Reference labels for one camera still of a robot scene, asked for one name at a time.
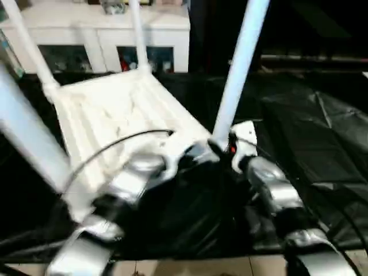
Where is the white plastic table top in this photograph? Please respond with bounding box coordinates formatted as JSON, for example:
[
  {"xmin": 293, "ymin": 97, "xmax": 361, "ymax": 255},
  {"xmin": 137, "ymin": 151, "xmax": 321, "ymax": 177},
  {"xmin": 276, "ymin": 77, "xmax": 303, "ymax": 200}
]
[{"xmin": 51, "ymin": 68, "xmax": 217, "ymax": 223}]

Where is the black mat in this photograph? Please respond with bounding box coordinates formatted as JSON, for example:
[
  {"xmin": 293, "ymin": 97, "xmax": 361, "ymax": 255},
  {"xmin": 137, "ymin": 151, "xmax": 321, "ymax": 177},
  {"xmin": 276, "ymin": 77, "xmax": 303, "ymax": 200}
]
[{"xmin": 0, "ymin": 69, "xmax": 368, "ymax": 262}]

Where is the white glass-door cabinet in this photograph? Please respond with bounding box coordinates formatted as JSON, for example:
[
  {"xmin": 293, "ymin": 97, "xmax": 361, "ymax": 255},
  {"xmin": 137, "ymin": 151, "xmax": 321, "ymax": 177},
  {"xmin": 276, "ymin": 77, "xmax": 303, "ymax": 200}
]
[{"xmin": 0, "ymin": 0, "xmax": 191, "ymax": 74}]

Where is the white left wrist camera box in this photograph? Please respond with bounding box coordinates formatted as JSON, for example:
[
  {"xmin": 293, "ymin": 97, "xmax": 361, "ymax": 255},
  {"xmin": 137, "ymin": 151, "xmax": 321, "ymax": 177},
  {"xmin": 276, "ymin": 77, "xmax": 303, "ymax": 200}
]
[{"xmin": 154, "ymin": 137, "xmax": 197, "ymax": 180}]

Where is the black metal rail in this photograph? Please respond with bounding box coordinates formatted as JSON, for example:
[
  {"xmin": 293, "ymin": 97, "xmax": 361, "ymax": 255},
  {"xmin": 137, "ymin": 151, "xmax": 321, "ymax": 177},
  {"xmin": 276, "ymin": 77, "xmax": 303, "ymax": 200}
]
[{"xmin": 262, "ymin": 54, "xmax": 368, "ymax": 65}]

